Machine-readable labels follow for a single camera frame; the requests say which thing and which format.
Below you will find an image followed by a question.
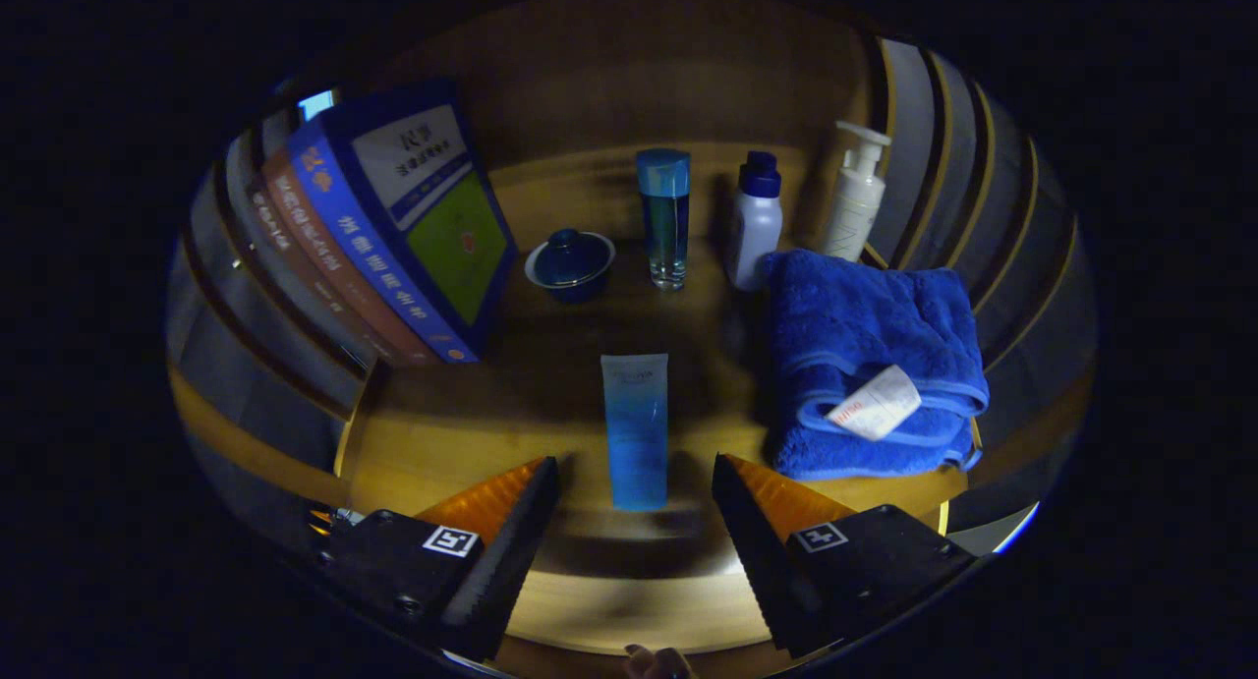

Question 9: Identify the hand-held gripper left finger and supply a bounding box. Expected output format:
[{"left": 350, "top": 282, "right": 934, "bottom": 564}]
[{"left": 319, "top": 455, "right": 561, "bottom": 663}]

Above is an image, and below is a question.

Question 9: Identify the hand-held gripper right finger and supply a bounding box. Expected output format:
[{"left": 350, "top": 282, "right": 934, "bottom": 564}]
[{"left": 712, "top": 453, "right": 979, "bottom": 660}]

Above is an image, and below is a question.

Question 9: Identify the light blue tube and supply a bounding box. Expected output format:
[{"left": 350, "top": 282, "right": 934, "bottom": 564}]
[{"left": 600, "top": 353, "right": 670, "bottom": 512}]

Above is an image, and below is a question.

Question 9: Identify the wooden countertop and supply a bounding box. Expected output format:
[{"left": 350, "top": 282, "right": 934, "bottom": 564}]
[{"left": 334, "top": 148, "right": 974, "bottom": 655}]

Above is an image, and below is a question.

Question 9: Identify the wooden cabinet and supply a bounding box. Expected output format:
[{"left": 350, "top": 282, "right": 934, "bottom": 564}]
[{"left": 165, "top": 0, "right": 1100, "bottom": 660}]

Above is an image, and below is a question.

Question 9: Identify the folded blue towel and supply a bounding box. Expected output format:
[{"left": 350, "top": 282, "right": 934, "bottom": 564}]
[{"left": 755, "top": 249, "right": 991, "bottom": 481}]

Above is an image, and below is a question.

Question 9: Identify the blue lidded teacup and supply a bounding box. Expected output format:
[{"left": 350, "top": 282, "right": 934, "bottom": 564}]
[{"left": 524, "top": 228, "right": 617, "bottom": 305}]

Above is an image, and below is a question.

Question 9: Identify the white bottle with blue cap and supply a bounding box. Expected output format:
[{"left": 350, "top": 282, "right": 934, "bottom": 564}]
[{"left": 725, "top": 150, "right": 784, "bottom": 293}]

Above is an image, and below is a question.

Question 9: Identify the thick blue book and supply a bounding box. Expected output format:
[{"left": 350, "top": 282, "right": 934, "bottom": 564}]
[{"left": 287, "top": 80, "right": 520, "bottom": 364}]

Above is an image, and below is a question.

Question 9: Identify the blue glass bottle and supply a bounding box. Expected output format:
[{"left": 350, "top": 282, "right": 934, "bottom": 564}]
[{"left": 635, "top": 148, "right": 692, "bottom": 292}]

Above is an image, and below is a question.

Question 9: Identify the reddish brown book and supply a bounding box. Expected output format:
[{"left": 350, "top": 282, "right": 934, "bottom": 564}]
[{"left": 257, "top": 148, "right": 438, "bottom": 366}]

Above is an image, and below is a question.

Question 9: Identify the white pump bottle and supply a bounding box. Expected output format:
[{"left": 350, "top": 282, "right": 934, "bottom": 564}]
[{"left": 822, "top": 120, "right": 893, "bottom": 263}]

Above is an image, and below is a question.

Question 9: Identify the dark brown book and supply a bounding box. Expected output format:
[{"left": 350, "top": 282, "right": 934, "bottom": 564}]
[{"left": 224, "top": 129, "right": 394, "bottom": 370}]

